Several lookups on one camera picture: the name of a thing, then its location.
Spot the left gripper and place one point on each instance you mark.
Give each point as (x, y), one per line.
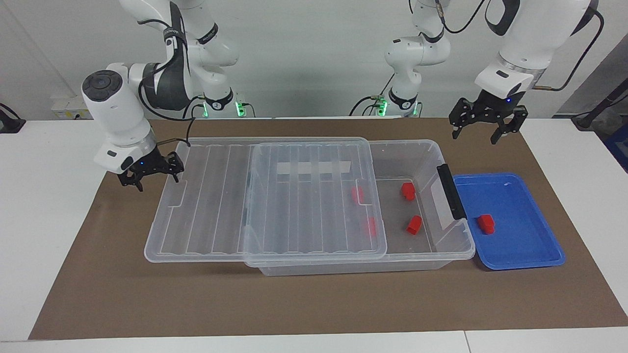
(493, 108)

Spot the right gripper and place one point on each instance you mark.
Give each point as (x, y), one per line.
(147, 164)

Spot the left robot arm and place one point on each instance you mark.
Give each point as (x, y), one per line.
(417, 51)

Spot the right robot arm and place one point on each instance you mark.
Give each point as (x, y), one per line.
(117, 113)

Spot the clear plastic box lid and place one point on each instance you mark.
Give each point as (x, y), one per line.
(211, 206)

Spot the red block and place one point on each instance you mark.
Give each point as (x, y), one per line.
(414, 225)
(486, 223)
(370, 226)
(407, 191)
(357, 194)

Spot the clear plastic storage box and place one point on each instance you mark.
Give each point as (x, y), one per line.
(422, 245)

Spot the white power strip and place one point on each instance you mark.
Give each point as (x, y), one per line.
(68, 109)

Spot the black stand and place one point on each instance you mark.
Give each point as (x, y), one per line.
(9, 122)
(596, 110)

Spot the blue plastic tray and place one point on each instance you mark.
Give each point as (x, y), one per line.
(520, 240)

